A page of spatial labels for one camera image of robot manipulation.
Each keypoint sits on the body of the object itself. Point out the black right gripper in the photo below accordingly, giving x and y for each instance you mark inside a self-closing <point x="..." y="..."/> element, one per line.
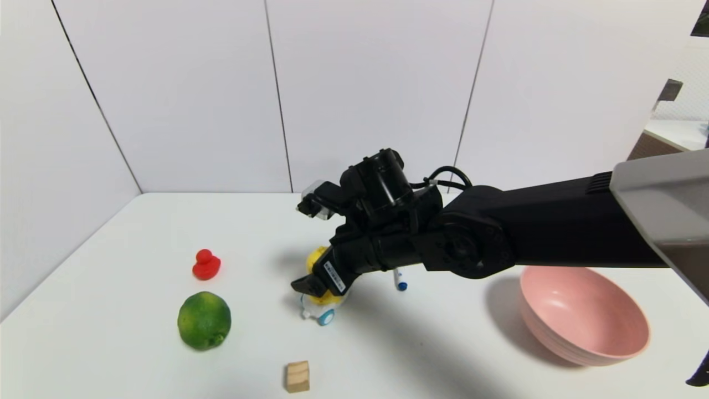
<point x="330" y="276"/>

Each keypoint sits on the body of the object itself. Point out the yellow duck toy car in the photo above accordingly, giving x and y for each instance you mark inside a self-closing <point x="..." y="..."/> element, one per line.
<point x="321" y="302"/>

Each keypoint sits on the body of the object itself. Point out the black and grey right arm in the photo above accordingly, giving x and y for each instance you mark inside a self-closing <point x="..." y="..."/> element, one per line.
<point x="554" y="227"/>

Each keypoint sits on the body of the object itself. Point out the pink bowl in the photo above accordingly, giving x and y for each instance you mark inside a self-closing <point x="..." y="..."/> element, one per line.
<point x="581" y="313"/>

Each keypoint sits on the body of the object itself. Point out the dark background object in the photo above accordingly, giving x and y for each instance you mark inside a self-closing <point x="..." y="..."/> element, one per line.
<point x="702" y="25"/>

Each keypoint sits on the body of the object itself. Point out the blue and white marker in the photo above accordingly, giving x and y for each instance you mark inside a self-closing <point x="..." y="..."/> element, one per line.
<point x="400" y="279"/>

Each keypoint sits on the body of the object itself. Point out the small wooden block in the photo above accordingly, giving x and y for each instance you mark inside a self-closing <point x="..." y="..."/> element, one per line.
<point x="297" y="376"/>

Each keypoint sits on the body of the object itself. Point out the red rubber duck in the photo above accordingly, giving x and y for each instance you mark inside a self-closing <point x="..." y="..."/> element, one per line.
<point x="206" y="269"/>

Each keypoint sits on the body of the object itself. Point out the green lime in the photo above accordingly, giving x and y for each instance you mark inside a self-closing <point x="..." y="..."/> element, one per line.
<point x="204" y="321"/>

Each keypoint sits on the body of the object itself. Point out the white desk with brown panel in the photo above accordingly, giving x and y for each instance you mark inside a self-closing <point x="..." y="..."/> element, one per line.
<point x="673" y="136"/>

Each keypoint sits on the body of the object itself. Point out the black monitor edge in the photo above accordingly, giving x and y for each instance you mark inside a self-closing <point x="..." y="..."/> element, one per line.
<point x="670" y="90"/>

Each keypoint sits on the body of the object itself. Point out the white perforated panel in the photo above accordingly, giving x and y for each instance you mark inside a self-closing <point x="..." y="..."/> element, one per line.
<point x="689" y="83"/>

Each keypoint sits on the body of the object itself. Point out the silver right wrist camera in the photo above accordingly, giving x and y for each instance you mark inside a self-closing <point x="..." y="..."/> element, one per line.
<point x="318" y="199"/>

